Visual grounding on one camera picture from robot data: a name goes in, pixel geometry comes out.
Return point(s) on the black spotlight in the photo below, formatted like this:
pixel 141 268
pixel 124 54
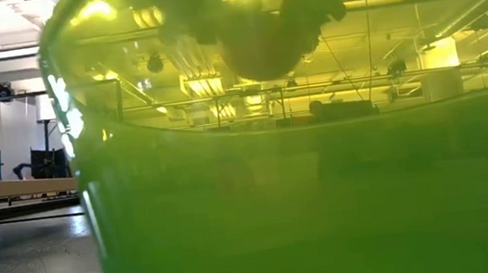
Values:
pixel 4 90

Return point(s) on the green translucent plastic bowl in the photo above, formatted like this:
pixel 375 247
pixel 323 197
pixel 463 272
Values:
pixel 309 212

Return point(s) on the light wooden table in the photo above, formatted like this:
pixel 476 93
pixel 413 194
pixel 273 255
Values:
pixel 12 186

